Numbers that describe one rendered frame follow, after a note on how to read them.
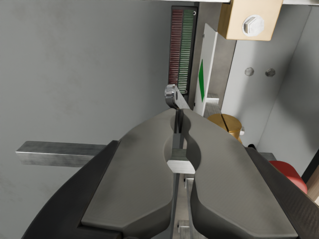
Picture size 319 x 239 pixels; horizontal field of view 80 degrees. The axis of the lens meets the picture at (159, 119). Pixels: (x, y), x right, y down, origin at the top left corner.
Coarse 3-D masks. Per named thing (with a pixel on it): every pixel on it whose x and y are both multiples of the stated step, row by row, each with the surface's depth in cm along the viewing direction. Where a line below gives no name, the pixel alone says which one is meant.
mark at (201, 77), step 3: (201, 63) 36; (201, 66) 36; (201, 69) 35; (201, 72) 35; (198, 75) 38; (201, 75) 35; (201, 78) 35; (201, 81) 35; (201, 84) 35; (201, 87) 35; (201, 90) 34; (201, 93) 34; (201, 96) 34
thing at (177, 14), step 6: (174, 12) 34; (180, 12) 34; (174, 18) 34; (180, 18) 34; (174, 24) 35; (180, 24) 35; (174, 30) 35; (180, 30) 35; (174, 36) 36; (180, 36) 36; (174, 42) 36; (174, 48) 37; (174, 54) 37; (174, 60) 38; (174, 66) 39; (174, 72) 39; (174, 78) 40
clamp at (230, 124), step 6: (216, 114) 30; (222, 114) 30; (210, 120) 29; (216, 120) 29; (222, 120) 29; (228, 120) 29; (234, 120) 29; (222, 126) 27; (228, 126) 27; (234, 126) 27; (240, 126) 27; (228, 132) 27; (234, 132) 27; (240, 132) 28
